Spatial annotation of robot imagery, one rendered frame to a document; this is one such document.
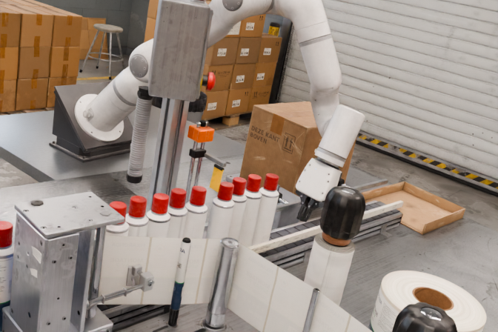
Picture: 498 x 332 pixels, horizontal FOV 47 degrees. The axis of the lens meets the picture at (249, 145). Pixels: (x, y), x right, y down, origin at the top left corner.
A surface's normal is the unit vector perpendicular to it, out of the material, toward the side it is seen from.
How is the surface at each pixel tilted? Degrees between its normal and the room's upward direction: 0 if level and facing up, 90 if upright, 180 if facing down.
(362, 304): 0
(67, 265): 90
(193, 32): 90
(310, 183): 69
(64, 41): 91
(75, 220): 0
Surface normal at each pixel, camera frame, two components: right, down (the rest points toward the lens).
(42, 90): 0.81, 0.32
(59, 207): 0.18, -0.94
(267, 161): -0.69, 0.10
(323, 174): -0.53, -0.25
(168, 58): 0.16, 0.33
